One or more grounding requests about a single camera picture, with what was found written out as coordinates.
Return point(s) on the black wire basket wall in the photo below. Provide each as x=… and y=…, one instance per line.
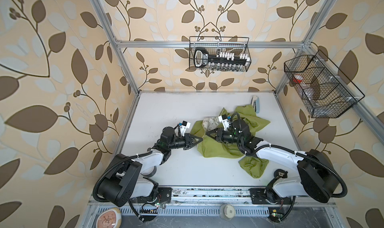
x=326, y=91
x=234, y=44

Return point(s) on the black rack of vials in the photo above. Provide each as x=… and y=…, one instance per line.
x=219, y=60

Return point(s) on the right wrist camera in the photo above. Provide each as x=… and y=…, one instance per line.
x=224, y=119

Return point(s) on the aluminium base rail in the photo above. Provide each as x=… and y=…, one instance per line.
x=236, y=196

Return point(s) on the round white puck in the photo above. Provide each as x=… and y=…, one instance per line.
x=227, y=212

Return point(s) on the pink white round toy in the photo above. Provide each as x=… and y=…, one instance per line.
x=111, y=218

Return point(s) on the red capped bottle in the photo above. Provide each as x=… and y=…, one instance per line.
x=297, y=79

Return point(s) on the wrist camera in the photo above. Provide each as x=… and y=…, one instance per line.
x=224, y=119
x=183, y=127

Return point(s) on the black wire basket back wall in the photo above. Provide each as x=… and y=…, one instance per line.
x=234, y=44

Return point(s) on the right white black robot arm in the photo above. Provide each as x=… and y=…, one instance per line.
x=303, y=174

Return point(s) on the grey tape roll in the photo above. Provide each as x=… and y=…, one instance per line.
x=152, y=173

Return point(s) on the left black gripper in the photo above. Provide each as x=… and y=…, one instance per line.
x=188, y=141

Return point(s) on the black wire basket right wall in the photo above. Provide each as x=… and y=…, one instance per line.
x=326, y=91

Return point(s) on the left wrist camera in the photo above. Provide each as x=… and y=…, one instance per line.
x=183, y=127

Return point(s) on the grey stapler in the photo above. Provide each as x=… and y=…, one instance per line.
x=255, y=102

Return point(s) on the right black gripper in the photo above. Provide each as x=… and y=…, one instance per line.
x=219, y=135

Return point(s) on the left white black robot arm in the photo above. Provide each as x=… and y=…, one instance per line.
x=129, y=177

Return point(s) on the green jacket with cartoon print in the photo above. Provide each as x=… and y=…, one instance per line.
x=231, y=143

